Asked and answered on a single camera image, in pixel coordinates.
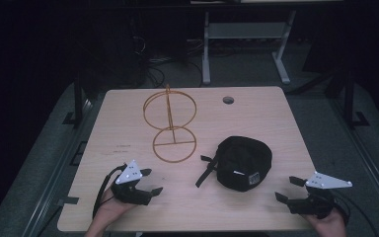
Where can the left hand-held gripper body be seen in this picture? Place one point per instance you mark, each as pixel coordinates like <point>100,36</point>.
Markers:
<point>130,194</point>

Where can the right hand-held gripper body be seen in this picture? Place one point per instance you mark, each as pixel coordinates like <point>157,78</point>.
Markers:
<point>312,204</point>

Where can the black cap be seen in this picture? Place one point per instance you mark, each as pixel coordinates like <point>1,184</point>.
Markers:
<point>243,161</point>

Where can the person's left hand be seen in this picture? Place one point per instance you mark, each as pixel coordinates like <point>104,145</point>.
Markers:
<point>108,214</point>

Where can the person's right hand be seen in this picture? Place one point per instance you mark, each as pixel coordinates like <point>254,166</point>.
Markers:
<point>330,227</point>

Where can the black metal stand post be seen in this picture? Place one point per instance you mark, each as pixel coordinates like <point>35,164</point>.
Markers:
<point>349,98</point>
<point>78,102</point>

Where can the grey metal table frame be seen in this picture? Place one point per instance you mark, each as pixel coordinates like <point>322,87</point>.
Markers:
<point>246,30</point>

